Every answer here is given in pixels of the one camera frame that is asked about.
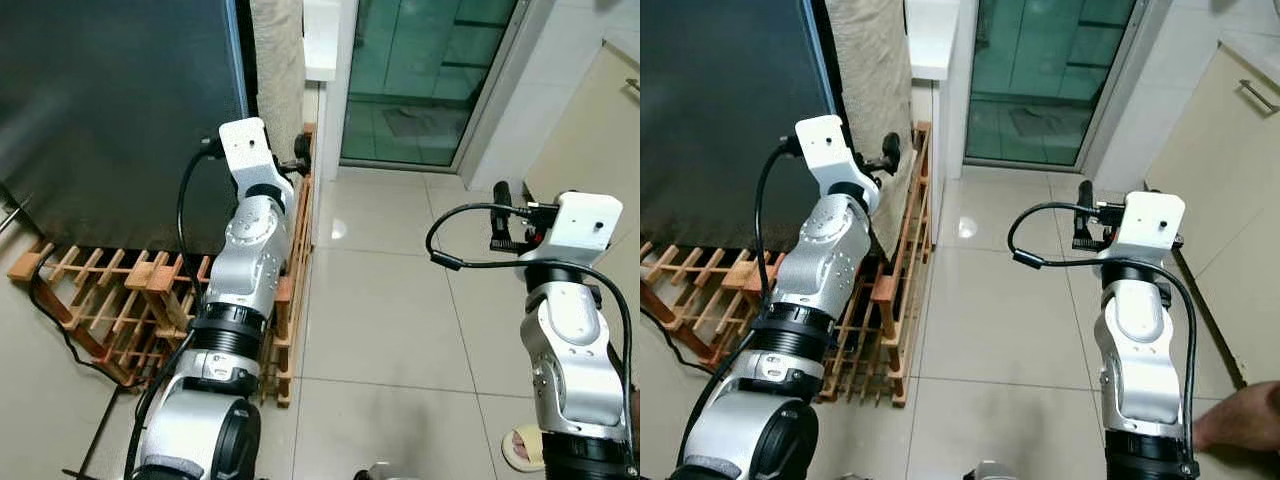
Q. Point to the person's bare hand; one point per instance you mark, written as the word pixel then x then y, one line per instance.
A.
pixel 1250 415

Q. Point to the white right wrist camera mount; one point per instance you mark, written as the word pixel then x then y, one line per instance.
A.
pixel 585 220
pixel 1150 220

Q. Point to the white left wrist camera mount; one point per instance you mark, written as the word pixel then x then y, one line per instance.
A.
pixel 825 140
pixel 245 145

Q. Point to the beige cabinet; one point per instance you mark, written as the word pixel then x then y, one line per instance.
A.
pixel 600 130
pixel 1220 170

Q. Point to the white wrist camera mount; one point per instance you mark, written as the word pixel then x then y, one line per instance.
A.
pixel 585 220
pixel 245 145
pixel 825 140
pixel 1150 220

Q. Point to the white kitchen countertop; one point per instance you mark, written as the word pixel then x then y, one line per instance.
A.
pixel 320 40
pixel 930 40

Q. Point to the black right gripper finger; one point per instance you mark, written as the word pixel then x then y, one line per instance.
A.
pixel 502 200
pixel 1083 200

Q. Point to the beige slipper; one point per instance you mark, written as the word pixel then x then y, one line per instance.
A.
pixel 522 450

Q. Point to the green glass sliding door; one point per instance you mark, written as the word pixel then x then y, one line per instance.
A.
pixel 1040 80
pixel 420 80

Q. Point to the grey robot foot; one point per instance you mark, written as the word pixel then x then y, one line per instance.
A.
pixel 375 472
pixel 985 472

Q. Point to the wooden wine rack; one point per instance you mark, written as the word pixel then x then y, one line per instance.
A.
pixel 130 290
pixel 905 300

